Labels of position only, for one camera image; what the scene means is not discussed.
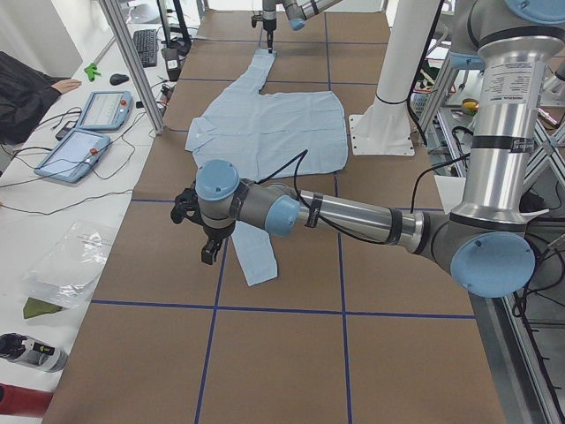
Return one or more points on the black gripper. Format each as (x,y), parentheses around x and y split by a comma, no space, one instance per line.
(267,25)
(214,235)

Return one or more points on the light blue button shirt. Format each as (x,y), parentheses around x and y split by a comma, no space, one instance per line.
(244,138)

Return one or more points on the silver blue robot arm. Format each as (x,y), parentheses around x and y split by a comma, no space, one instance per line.
(316,269)
(297,14)

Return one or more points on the person's hand on desk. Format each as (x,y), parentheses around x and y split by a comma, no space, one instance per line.
(65,86)

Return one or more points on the black keyboard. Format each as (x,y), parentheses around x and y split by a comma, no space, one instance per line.
(145,43)

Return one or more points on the clear plastic bag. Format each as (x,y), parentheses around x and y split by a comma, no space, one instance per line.
(66,276)

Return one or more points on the black computer mouse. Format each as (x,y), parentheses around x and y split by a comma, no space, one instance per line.
(118,79)

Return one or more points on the lower teach pendant tablet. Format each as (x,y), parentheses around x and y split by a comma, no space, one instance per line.
(73,156)

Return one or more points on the teach pendant tablet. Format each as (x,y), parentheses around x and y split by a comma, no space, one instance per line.
(105,111)
(73,156)

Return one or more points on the upper teach pendant tablet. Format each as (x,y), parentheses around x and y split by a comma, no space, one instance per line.
(105,111)

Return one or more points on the green plastic tool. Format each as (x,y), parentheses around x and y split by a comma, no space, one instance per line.
(92,72)

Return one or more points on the olive green cloth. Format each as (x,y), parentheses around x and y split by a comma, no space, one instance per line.
(36,307)

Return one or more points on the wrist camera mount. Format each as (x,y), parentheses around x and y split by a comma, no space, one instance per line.
(186,207)

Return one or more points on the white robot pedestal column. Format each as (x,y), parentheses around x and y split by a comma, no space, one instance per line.
(384,128)

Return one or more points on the aluminium frame post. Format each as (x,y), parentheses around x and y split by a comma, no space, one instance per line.
(112,13)

